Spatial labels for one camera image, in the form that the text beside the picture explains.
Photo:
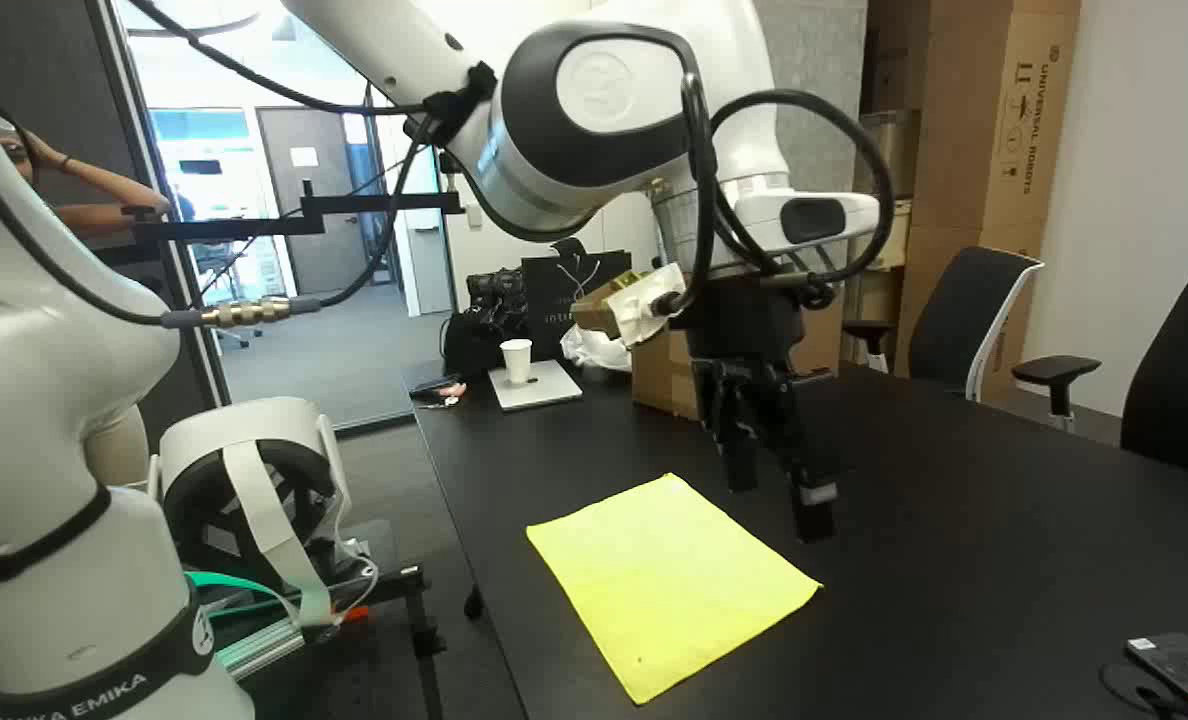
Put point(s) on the yellow towel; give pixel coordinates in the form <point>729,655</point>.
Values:
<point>666,581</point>

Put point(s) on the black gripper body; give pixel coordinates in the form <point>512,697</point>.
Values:
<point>750,332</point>

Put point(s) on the white black headset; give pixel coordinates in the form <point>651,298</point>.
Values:
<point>253,493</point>

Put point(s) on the person forearm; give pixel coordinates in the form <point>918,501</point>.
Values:
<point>95,182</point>

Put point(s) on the black horizontal mount bar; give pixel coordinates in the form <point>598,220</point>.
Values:
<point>355,204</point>

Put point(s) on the white stacked box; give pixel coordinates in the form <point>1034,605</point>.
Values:
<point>902,235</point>

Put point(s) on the black chair white frame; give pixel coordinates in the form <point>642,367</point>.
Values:
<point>966,312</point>

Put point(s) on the white square tray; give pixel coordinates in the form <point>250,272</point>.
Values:
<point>538,389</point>

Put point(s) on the black office chair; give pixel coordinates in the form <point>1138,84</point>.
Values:
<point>1187,373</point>

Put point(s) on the black equipment bag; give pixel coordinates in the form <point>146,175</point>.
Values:
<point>484,322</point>

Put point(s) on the white crumpled paper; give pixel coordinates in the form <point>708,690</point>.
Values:
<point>592,348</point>

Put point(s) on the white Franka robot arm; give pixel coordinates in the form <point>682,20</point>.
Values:
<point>33,402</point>

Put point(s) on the white paper cup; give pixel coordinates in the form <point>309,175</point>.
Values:
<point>519,360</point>

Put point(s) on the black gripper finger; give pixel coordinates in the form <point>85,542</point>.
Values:
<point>804,466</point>
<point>736,434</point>

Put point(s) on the black metal stand frame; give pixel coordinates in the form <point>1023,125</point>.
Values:
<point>417,625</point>

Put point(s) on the small brown stacked box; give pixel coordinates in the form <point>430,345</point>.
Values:
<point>902,150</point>

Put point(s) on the black remote control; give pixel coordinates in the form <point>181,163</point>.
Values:
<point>1187,664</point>

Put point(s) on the tall brown cardboard box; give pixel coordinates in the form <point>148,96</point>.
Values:
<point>985,145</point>

